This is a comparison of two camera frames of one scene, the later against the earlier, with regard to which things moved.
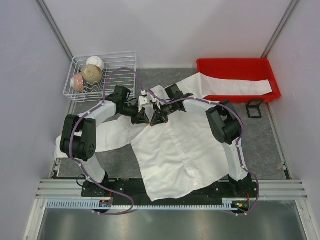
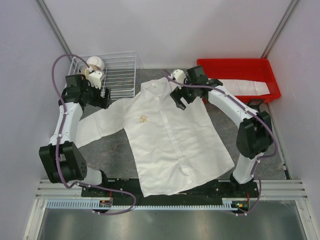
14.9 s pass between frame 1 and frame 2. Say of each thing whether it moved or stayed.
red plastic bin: stayed
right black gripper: moved
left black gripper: moved
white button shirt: moved
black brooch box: stayed
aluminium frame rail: stayed
